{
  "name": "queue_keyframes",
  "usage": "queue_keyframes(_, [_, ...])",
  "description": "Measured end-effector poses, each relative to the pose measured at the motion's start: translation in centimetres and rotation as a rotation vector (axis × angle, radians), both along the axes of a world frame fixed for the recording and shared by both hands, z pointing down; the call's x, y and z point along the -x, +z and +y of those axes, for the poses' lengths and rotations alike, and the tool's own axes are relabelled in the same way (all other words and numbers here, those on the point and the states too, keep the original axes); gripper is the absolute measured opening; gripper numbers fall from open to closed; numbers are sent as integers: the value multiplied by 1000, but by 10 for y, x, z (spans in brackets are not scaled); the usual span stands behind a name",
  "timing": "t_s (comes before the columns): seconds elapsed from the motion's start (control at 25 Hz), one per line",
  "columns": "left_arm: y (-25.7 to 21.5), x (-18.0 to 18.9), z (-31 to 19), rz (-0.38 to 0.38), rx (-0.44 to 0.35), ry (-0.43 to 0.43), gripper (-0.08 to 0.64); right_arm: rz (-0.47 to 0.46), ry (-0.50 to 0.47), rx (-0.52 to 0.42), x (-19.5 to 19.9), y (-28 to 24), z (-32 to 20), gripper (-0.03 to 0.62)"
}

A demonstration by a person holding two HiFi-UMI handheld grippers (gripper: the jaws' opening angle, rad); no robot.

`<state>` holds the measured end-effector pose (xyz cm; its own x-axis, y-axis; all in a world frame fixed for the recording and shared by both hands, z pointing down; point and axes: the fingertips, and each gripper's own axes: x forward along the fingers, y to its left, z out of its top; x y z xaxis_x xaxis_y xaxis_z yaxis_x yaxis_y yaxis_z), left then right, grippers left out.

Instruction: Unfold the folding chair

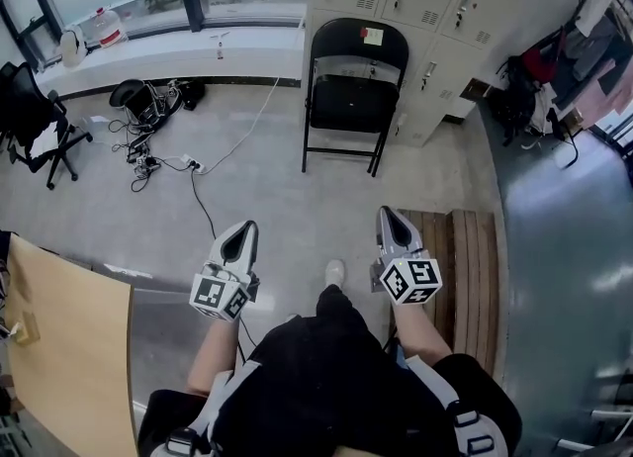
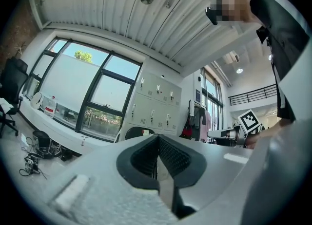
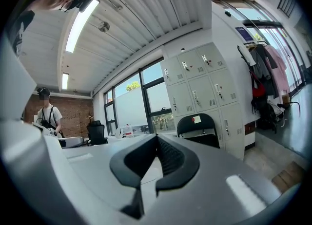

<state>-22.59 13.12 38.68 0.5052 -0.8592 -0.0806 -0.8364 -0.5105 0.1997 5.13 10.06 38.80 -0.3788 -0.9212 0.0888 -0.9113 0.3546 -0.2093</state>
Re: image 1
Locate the small cardboard box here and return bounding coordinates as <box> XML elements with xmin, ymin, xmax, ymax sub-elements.
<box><xmin>13</xmin><ymin>313</ymin><xmax>42</xmax><ymax>346</ymax></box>

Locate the person's right forearm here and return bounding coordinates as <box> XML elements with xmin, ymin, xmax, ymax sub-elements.
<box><xmin>392</xmin><ymin>299</ymin><xmax>455</xmax><ymax>365</ymax></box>

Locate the white plastic jug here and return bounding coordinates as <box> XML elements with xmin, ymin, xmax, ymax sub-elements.
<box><xmin>57</xmin><ymin>25</ymin><xmax>90</xmax><ymax>69</ymax></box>

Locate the wooden slat pallet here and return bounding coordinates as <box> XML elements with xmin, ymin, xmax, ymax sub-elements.
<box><xmin>394</xmin><ymin>207</ymin><xmax>501</xmax><ymax>378</ymax></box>

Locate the person's black clothed body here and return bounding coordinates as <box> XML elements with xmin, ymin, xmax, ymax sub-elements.
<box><xmin>136</xmin><ymin>284</ymin><xmax>524</xmax><ymax>457</ymax></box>

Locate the white chest harness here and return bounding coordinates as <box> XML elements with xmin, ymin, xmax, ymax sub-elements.
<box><xmin>162</xmin><ymin>353</ymin><xmax>496</xmax><ymax>457</ymax></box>

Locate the tangle of black cables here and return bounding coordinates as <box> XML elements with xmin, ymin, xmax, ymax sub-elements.
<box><xmin>108</xmin><ymin>118</ymin><xmax>184</xmax><ymax>194</ymax></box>

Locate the clear jug with red label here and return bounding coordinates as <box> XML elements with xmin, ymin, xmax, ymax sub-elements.
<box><xmin>90</xmin><ymin>6</ymin><xmax>131</xmax><ymax>49</ymax></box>

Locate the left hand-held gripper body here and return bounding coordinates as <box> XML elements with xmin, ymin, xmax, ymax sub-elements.
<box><xmin>190</xmin><ymin>259</ymin><xmax>261</xmax><ymax>322</ymax></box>

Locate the person's right white shoe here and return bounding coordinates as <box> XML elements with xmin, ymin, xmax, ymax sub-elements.
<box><xmin>324</xmin><ymin>258</ymin><xmax>347</xmax><ymax>289</ymax></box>

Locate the beige wooden table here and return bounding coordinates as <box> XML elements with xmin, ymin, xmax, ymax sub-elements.
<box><xmin>3</xmin><ymin>234</ymin><xmax>138</xmax><ymax>457</ymax></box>

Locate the clothes rack with garments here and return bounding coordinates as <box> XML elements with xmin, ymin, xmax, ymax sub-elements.
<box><xmin>496</xmin><ymin>0</ymin><xmax>633</xmax><ymax>170</ymax></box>

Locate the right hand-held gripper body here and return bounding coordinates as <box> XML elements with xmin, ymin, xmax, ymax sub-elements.
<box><xmin>368</xmin><ymin>245</ymin><xmax>442</xmax><ymax>307</ymax></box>

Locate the black swivel office chair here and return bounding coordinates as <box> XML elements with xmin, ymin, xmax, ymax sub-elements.
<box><xmin>0</xmin><ymin>61</ymin><xmax>94</xmax><ymax>192</ymax></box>

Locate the black round bowl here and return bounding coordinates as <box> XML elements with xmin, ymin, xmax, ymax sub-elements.
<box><xmin>109</xmin><ymin>78</ymin><xmax>145</xmax><ymax>109</ymax></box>

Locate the black folding chair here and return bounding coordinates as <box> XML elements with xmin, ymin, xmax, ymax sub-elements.
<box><xmin>301</xmin><ymin>17</ymin><xmax>411</xmax><ymax>178</ymax></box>

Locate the white power cable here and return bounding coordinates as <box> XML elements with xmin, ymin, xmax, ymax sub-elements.
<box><xmin>201</xmin><ymin>76</ymin><xmax>281</xmax><ymax>174</ymax></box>

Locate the white power strip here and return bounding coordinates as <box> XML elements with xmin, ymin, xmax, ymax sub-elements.
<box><xmin>180</xmin><ymin>152</ymin><xmax>207</xmax><ymax>175</ymax></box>

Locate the small white tool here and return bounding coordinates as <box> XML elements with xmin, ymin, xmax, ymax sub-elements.
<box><xmin>209</xmin><ymin>31</ymin><xmax>232</xmax><ymax>61</ymax></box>

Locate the white metal shelf rack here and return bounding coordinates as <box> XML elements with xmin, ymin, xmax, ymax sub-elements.
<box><xmin>556</xmin><ymin>370</ymin><xmax>633</xmax><ymax>451</ymax></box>

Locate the white window ledge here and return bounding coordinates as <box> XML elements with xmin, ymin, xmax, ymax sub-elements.
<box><xmin>35</xmin><ymin>14</ymin><xmax>309</xmax><ymax>100</ymax></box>

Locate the black bag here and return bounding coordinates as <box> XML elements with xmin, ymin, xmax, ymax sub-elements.
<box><xmin>180</xmin><ymin>79</ymin><xmax>207</xmax><ymax>111</ymax></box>

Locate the person's left forearm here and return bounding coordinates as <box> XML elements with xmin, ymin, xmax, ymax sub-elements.
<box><xmin>185</xmin><ymin>314</ymin><xmax>244</xmax><ymax>397</ymax></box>

